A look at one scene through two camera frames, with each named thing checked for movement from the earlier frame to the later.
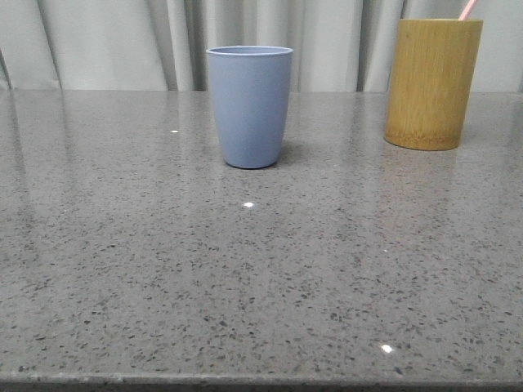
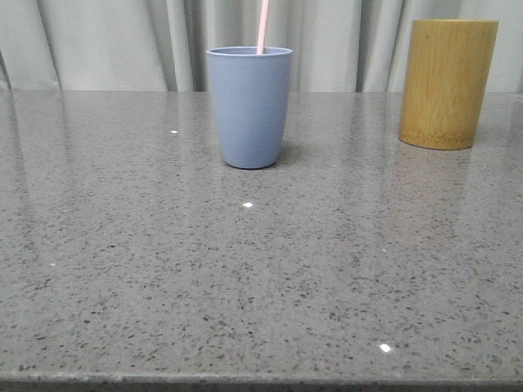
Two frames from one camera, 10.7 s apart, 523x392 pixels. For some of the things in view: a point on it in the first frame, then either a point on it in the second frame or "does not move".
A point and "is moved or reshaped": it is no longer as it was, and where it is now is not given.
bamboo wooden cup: (431, 70) is moved or reshaped
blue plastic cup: (250, 86) does not move
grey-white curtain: (161, 45) does not move
